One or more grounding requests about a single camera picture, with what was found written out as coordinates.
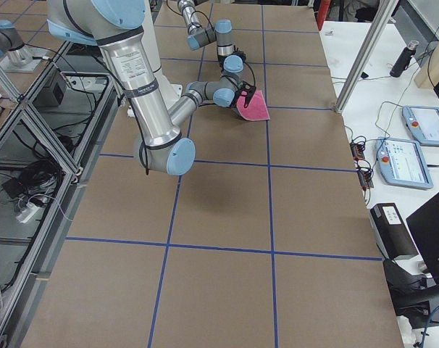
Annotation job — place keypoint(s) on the black water bottle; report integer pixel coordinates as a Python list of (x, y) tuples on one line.
[(404, 59)]

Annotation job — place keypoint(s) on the near teach pendant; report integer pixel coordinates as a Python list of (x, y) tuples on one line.
[(402, 163)]

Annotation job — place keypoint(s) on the pink towel with grey back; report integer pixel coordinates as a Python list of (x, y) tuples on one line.
[(257, 109)]

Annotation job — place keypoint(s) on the aluminium frame post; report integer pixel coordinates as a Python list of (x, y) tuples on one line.
[(376, 29)]

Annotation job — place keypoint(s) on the white power strip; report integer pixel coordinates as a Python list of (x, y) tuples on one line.
[(27, 213)]

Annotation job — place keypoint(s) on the black monitor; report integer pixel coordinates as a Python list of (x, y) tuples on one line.
[(424, 227)]

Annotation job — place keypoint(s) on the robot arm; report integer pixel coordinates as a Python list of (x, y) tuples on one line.
[(117, 28), (201, 32)]

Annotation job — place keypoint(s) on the far teach pendant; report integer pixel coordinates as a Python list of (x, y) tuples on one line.
[(423, 124)]

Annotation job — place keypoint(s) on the teach pendant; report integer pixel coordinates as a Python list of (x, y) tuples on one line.
[(402, 163), (423, 124)]

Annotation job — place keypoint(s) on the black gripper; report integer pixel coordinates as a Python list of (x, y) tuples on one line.
[(238, 106)]

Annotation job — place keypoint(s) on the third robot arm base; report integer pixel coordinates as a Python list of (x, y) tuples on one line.
[(15, 56)]

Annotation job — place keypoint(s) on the black box with label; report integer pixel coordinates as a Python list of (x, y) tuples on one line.
[(393, 236)]

